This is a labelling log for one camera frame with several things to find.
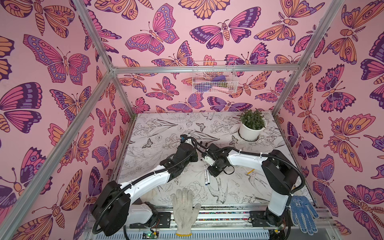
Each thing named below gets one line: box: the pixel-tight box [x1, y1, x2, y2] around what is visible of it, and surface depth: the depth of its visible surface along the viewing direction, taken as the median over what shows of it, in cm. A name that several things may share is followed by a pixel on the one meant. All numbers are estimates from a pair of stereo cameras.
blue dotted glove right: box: [290, 195, 319, 236], surface depth 76 cm
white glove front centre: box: [171, 188, 202, 237], surface depth 78 cm
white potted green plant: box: [237, 108, 267, 142], surface depth 96 cm
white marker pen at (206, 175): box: [204, 164, 210, 186], surface depth 87 cm
